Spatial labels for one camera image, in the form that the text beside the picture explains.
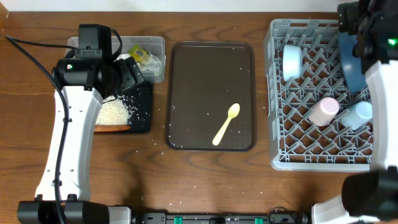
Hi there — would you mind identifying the green snack wrapper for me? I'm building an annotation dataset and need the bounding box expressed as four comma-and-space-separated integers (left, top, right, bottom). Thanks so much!
127, 44, 162, 71

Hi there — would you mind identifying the dark blue bowl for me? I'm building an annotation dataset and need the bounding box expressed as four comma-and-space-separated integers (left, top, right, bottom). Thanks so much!
338, 32, 367, 94

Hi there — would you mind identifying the orange carrot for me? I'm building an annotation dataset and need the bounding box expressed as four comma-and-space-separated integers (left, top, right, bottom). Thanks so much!
95, 125, 130, 133

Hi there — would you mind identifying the light blue rice bowl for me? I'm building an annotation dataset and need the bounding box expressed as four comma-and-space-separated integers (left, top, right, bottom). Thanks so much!
282, 45, 302, 82

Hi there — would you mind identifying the pink plastic cup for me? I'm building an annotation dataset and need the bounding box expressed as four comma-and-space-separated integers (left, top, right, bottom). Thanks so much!
308, 97, 340, 126

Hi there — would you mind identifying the light blue plastic cup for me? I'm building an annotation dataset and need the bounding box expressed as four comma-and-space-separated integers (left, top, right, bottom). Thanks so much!
341, 101, 373, 130

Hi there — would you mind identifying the yellow plastic spoon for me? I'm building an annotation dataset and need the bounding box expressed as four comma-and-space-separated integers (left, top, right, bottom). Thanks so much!
212, 103, 240, 146

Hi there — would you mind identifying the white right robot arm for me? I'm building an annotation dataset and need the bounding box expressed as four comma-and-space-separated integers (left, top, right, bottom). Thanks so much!
310, 0, 397, 223

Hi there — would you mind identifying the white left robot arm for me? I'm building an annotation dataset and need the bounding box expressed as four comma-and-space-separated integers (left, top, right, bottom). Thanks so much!
17, 24, 144, 223

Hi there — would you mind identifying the black waste tray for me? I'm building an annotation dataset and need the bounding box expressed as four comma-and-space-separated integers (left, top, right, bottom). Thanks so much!
100, 81, 153, 134

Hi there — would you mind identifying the clear plastic waste bin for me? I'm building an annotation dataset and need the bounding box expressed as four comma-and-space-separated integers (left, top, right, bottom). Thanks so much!
65, 36, 166, 84

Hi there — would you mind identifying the grey dishwasher rack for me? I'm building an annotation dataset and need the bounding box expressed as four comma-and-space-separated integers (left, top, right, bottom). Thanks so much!
264, 19, 374, 172

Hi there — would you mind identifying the pile of white rice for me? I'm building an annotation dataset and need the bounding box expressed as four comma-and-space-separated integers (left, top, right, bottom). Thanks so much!
96, 95, 134, 125

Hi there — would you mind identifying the dark brown serving tray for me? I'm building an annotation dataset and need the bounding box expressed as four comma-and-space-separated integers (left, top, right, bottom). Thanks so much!
165, 41, 256, 152

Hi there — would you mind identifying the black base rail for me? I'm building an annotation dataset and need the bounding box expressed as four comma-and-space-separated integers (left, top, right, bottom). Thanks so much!
133, 210, 312, 224

